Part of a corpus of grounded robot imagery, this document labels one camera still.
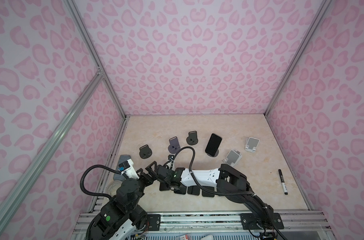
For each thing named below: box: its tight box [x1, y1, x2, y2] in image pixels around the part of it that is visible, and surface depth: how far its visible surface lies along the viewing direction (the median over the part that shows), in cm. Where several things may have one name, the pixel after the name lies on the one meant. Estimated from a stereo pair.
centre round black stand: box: [186, 130, 199, 146], surface depth 103 cm
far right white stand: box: [245, 137, 260, 153], surface depth 100 cm
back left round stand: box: [168, 136, 181, 154], surface depth 97 cm
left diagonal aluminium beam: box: [0, 71, 104, 228], surface depth 69 cm
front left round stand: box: [139, 144, 153, 159], surface depth 97 cm
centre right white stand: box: [223, 149, 242, 167], surface depth 92 cm
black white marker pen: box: [278, 169, 288, 195], surface depth 87 cm
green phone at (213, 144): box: [205, 133, 223, 157], surface depth 93 cm
